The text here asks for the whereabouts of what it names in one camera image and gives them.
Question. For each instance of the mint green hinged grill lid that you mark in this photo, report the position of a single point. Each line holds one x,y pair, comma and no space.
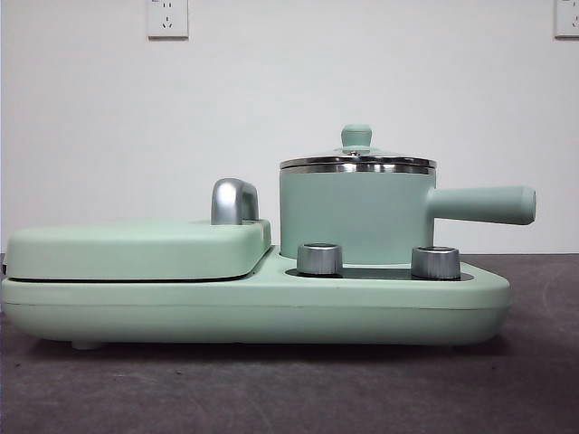
135,248

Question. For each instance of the glass pot lid green knob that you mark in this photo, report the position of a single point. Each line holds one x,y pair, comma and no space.
356,135

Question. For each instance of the silver control knob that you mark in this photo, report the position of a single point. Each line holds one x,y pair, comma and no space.
319,260
435,262

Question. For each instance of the white wall socket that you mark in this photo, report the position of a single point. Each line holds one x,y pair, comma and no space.
567,20
167,22

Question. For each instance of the mint green breakfast maker base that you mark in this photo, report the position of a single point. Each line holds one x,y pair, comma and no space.
271,316

